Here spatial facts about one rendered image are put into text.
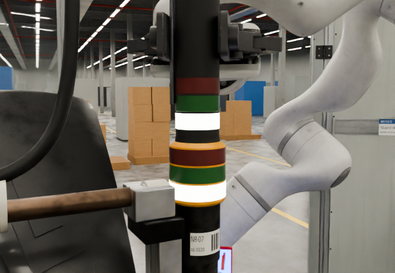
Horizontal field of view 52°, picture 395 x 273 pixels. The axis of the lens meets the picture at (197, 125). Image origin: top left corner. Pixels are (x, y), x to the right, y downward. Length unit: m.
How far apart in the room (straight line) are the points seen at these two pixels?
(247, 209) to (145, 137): 7.55
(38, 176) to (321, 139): 0.73
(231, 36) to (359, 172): 1.93
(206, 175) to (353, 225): 1.99
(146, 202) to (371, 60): 0.68
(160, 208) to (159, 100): 8.19
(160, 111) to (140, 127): 0.51
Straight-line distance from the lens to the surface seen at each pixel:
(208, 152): 0.29
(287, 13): 0.59
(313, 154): 0.95
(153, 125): 8.49
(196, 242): 0.31
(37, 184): 0.35
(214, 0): 0.30
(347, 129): 2.16
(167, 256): 0.30
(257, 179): 0.95
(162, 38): 0.29
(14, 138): 0.37
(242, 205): 0.95
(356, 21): 0.88
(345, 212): 2.23
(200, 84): 0.29
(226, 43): 0.29
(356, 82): 0.89
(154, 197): 0.29
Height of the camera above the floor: 1.44
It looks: 4 degrees down
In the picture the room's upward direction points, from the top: straight up
